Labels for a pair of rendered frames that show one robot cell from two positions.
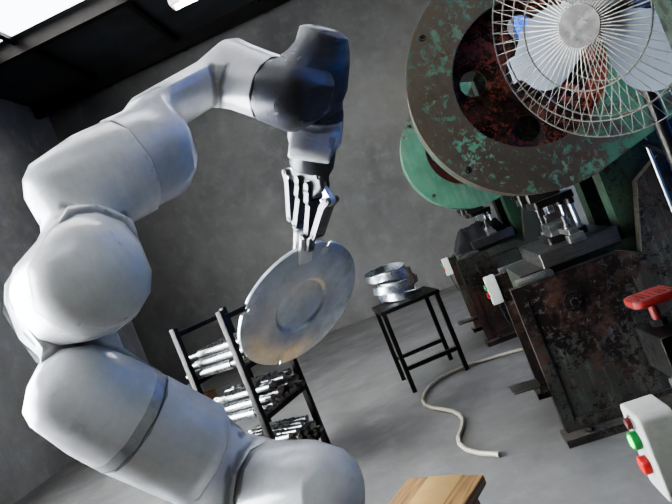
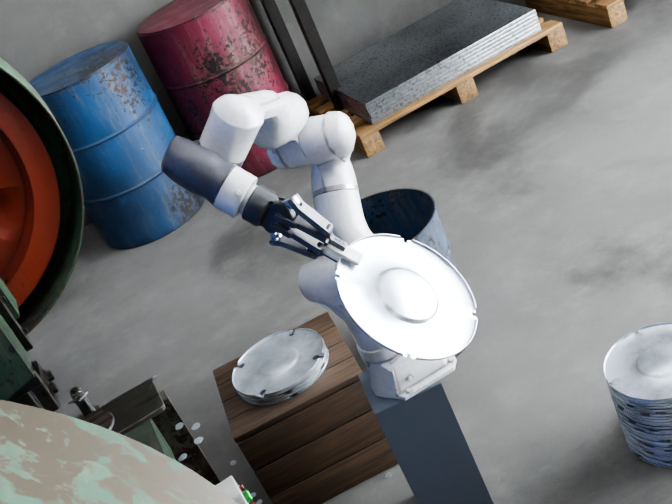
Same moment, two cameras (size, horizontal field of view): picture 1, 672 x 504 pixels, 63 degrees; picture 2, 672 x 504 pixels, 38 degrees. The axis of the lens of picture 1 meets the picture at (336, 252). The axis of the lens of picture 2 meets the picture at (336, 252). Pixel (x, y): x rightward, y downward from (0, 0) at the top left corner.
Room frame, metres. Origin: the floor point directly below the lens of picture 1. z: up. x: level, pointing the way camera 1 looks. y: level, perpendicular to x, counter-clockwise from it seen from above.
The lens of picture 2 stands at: (2.53, -0.49, 1.92)
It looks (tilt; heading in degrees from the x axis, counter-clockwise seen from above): 28 degrees down; 161
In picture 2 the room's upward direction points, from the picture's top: 25 degrees counter-clockwise
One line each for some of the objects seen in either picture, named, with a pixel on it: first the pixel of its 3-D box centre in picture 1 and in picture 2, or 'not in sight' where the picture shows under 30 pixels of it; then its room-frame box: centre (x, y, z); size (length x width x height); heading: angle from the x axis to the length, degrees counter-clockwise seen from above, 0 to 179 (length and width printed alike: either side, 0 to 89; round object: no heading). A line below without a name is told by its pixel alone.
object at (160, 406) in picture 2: not in sight; (121, 439); (0.57, -0.46, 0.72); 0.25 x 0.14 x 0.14; 82
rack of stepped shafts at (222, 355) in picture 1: (253, 394); not in sight; (2.85, 0.67, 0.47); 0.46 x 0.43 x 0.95; 62
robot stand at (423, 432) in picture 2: not in sight; (427, 441); (0.65, 0.17, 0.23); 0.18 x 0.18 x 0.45; 71
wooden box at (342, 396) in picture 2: not in sight; (306, 413); (0.17, 0.03, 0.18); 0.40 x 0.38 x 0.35; 75
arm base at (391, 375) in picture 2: not in sight; (403, 350); (0.66, 0.21, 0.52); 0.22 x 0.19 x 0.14; 71
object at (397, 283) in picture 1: (410, 319); not in sight; (3.64, -0.30, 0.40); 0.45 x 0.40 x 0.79; 4
